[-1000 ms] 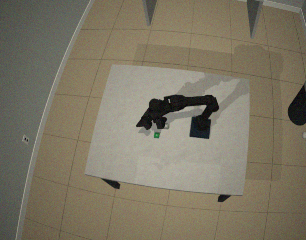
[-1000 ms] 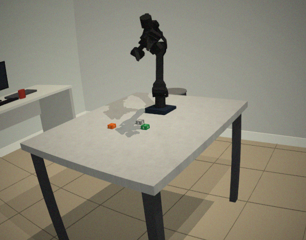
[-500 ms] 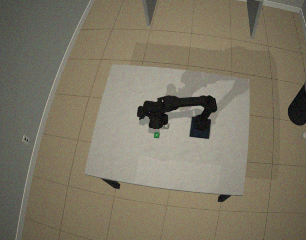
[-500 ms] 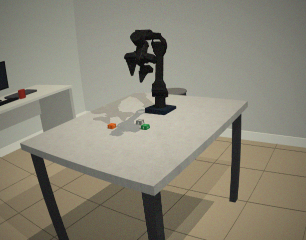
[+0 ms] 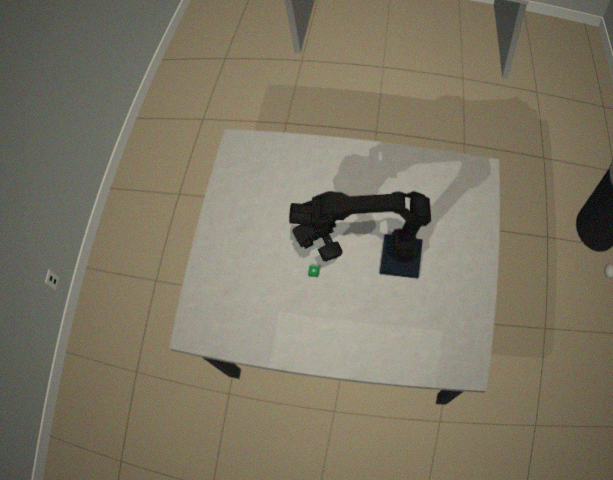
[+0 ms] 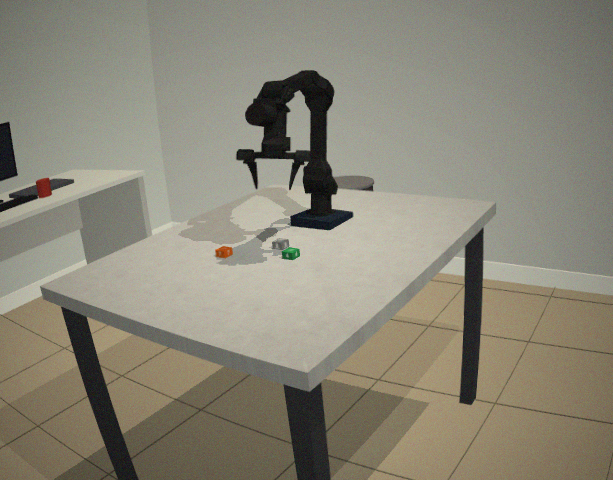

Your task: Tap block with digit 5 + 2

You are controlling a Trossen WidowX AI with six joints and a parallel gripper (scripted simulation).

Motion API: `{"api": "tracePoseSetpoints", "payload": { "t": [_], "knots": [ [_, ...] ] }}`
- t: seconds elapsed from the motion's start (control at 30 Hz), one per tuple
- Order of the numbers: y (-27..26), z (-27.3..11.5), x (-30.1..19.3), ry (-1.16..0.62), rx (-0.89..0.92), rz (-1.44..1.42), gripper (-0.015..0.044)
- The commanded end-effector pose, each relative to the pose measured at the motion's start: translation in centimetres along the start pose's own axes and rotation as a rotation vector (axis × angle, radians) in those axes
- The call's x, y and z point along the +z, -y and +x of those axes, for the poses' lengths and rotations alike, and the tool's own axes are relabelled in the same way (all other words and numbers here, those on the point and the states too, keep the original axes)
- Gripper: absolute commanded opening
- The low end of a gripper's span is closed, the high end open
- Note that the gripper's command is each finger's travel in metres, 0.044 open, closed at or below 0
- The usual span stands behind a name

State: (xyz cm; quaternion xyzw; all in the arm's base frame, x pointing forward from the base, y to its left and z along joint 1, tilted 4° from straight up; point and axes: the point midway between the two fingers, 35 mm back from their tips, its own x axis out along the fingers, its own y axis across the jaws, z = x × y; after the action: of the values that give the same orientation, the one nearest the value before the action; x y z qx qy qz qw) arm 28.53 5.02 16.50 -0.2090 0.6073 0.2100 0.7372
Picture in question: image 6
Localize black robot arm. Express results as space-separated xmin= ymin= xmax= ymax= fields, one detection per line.
xmin=245 ymin=70 xmax=338 ymax=216

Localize green block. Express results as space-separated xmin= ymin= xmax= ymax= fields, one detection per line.
xmin=282 ymin=247 xmax=300 ymax=260

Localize orange block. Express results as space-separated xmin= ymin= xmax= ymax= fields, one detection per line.
xmin=215 ymin=246 xmax=233 ymax=258

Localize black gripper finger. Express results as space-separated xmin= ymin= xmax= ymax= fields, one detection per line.
xmin=289 ymin=163 xmax=305 ymax=190
xmin=243 ymin=161 xmax=258 ymax=189

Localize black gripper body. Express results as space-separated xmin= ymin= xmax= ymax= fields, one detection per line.
xmin=236 ymin=128 xmax=312 ymax=163

